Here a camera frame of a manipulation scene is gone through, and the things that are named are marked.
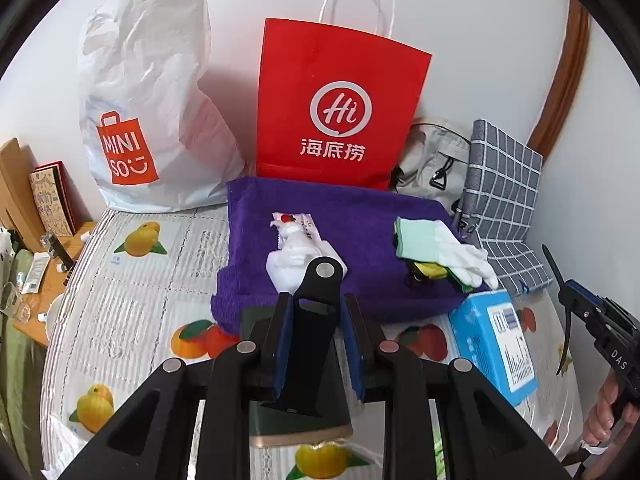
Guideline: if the small black device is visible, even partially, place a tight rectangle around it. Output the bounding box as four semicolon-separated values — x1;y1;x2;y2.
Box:
40;232;77;275

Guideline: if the wooden desk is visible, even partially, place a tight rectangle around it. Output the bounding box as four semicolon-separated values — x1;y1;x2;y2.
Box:
12;220;98;348

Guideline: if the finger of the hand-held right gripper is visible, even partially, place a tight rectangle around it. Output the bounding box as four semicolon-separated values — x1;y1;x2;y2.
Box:
557;281;608;323
541;244;576;377

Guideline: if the beige backpack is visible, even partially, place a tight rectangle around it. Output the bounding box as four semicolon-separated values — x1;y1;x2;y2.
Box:
390;117;476;211

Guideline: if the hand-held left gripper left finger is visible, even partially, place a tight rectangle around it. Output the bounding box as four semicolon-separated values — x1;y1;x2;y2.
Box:
57;292;293;480

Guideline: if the white glove with mint cuff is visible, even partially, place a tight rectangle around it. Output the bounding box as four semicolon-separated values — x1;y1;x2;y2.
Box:
392;216;499;291

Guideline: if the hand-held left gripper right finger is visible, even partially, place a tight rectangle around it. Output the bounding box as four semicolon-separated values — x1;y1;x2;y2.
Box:
342;292;573;480

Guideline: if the person's right hand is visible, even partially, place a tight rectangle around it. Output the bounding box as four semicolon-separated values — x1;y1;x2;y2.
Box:
582;367;635;448

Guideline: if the white wrapped packet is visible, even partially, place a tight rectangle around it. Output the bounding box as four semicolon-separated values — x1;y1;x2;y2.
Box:
265;212;348;293

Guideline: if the dark green box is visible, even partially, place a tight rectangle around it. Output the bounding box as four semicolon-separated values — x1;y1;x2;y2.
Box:
240;305;354;449

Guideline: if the green cloth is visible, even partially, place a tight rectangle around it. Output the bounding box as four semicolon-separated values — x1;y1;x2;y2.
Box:
0;230;48;461

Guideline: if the purple towel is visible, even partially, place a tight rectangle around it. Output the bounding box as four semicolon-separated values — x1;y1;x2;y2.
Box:
210;176;483;336

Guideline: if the wooden headboard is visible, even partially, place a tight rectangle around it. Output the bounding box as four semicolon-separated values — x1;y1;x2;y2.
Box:
527;0;592;163

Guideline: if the yellow green glove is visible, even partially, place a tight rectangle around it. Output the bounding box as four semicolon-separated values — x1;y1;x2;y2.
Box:
406;259;476;294

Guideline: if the wooden board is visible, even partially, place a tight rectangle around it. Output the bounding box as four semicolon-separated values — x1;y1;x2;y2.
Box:
0;137;47;253

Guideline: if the white tube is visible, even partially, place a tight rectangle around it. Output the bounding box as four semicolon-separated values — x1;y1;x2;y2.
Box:
20;252;53;295

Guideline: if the white plastic shopping bag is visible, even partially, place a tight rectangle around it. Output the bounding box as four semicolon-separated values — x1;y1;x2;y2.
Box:
77;0;246;212

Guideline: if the grey checked fabric bag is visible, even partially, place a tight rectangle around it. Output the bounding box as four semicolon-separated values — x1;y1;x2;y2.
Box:
457;119;568;293

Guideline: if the brown patterned book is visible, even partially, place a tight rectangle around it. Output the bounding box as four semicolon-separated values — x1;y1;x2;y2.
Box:
27;160;79;238

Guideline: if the blue tissue box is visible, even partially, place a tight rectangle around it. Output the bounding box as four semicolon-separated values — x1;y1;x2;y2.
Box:
448;290;539;407

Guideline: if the fruit print bedsheet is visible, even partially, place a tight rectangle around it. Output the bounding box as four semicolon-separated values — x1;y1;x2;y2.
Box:
40;205;586;480

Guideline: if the clear glass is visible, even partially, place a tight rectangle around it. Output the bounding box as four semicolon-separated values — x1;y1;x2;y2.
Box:
0;282;33;327

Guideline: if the black holder with metal cap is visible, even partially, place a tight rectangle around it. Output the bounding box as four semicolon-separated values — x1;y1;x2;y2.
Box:
262;256;349;418

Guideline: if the red paper bag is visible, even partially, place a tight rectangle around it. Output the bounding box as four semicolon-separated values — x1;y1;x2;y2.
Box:
255;0;433;192

